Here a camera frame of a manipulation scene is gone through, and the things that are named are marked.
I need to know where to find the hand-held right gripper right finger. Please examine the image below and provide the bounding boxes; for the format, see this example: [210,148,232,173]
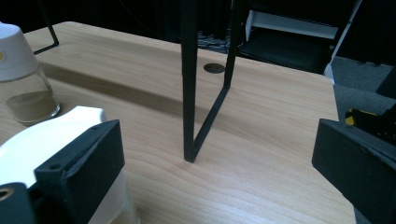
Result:
[311,118,396,224]

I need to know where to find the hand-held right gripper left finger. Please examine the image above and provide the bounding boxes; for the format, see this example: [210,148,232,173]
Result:
[34,119,126,224]

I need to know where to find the spice jar with brown powder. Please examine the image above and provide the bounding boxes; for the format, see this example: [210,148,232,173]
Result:
[0,105,141,224]

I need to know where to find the black yellow striped stand base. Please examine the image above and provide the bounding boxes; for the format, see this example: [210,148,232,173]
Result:
[345,102,396,147]

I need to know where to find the spice jar with tan powder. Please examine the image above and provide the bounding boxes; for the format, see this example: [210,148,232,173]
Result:
[0,21,62,127]

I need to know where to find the black low shelf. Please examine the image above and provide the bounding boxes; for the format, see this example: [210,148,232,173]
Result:
[35,0,247,163]

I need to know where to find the dark round table grommet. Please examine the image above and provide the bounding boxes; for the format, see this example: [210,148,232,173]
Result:
[203,63,226,75]

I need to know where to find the bundle of floor cables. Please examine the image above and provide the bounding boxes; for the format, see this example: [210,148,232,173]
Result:
[197,29,232,54]

